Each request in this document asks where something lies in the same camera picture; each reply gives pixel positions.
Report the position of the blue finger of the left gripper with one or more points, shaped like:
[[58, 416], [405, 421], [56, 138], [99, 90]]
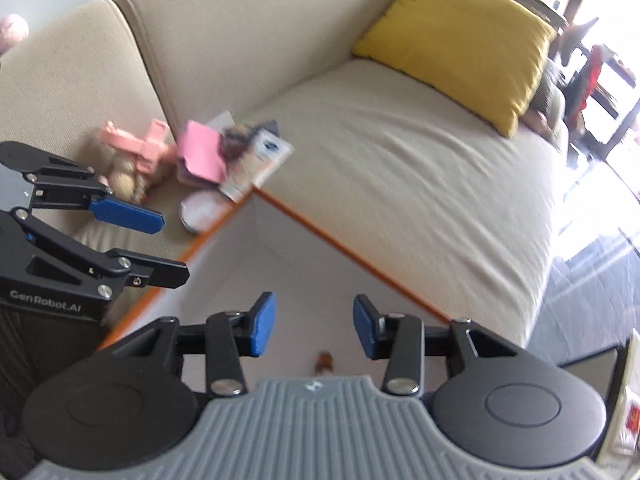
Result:
[[115, 264], [104, 207]]

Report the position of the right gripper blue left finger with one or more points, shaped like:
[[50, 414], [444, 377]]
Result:
[[233, 335]]

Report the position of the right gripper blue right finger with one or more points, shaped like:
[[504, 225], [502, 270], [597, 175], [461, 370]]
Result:
[[396, 338]]

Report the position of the pink plastic toy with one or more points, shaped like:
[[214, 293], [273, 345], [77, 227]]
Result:
[[155, 147]]

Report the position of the printed picture card box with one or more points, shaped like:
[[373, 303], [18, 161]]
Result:
[[235, 140]]

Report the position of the cream knitted plush doll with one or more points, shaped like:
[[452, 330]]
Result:
[[126, 182]]

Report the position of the brown plush toy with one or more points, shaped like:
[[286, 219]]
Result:
[[324, 365]]

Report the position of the round pink tin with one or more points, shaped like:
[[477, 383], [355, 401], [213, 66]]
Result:
[[199, 211]]

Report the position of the black trouser leg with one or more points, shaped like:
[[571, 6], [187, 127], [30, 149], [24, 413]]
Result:
[[33, 349]]

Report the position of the beige fabric sofa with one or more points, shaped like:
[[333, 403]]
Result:
[[406, 179]]

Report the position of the yellow cushion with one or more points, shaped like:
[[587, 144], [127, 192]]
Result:
[[486, 55]]

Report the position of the black dining chair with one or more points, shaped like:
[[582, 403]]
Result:
[[601, 92]]

